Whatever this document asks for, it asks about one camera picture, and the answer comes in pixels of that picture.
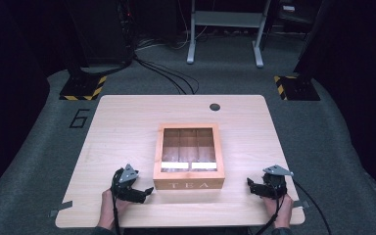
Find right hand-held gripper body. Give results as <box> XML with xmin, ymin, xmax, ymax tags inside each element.
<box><xmin>261</xmin><ymin>164</ymin><xmax>295</xmax><ymax>199</ymax></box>

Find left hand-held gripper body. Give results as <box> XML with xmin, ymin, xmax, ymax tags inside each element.
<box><xmin>110</xmin><ymin>164</ymin><xmax>140</xmax><ymax>200</ymax></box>

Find wooden tea box glass lid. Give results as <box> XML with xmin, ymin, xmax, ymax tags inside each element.
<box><xmin>152</xmin><ymin>122</ymin><xmax>226</xmax><ymax>191</ymax></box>

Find person's right hand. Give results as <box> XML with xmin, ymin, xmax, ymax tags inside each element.
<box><xmin>262</xmin><ymin>193</ymin><xmax>295</xmax><ymax>229</ymax></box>

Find person's left hand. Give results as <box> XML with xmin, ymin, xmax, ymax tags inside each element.
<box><xmin>97</xmin><ymin>189</ymin><xmax>133</xmax><ymax>231</ymax></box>

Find black yellow striped stand base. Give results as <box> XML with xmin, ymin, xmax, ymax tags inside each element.
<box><xmin>59</xmin><ymin>74</ymin><xmax>108</xmax><ymax>102</ymax></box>
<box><xmin>272</xmin><ymin>74</ymin><xmax>321</xmax><ymax>102</ymax></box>

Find black equipment cabinet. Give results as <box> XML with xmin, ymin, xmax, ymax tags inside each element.
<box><xmin>66</xmin><ymin>0</ymin><xmax>135</xmax><ymax>68</ymax></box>

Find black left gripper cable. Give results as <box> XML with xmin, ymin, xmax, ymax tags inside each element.
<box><xmin>111</xmin><ymin>190</ymin><xmax>122</xmax><ymax>235</ymax></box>

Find grey metal table bracket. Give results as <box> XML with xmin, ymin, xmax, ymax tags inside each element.
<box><xmin>292</xmin><ymin>200</ymin><xmax>310</xmax><ymax>211</ymax></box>
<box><xmin>48</xmin><ymin>200</ymin><xmax>74</xmax><ymax>218</ymax></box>

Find black floor cables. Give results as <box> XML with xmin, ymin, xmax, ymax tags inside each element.
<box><xmin>132</xmin><ymin>52</ymin><xmax>201</xmax><ymax>96</ymax></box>

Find white metal desk frame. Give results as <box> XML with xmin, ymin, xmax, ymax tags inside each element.
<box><xmin>186</xmin><ymin>0</ymin><xmax>272</xmax><ymax>69</ymax></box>

